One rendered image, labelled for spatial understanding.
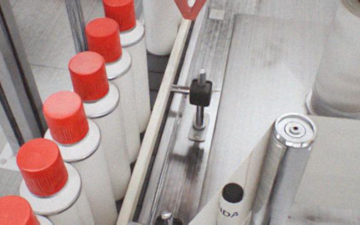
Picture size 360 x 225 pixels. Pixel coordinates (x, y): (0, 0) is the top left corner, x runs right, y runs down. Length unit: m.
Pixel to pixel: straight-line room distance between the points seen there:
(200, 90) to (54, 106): 0.28
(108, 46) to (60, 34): 0.43
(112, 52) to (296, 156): 0.20
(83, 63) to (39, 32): 0.48
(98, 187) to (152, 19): 0.31
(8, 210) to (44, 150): 0.05
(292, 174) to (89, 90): 0.20
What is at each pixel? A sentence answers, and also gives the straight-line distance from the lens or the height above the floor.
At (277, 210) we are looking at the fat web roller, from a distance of 0.46.
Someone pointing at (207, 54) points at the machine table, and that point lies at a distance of 0.80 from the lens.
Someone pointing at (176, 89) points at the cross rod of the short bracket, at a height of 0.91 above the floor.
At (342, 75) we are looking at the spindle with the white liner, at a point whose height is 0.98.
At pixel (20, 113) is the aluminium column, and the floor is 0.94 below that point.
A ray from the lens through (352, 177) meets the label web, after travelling 0.48.
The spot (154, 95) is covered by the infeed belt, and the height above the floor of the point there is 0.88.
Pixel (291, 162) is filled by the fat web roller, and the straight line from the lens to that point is 0.39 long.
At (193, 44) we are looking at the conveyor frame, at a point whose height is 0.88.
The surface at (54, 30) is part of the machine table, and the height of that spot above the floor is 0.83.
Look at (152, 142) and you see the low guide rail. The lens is 0.56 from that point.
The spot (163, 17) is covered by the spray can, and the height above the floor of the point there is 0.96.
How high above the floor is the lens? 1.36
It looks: 48 degrees down
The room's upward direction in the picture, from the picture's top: straight up
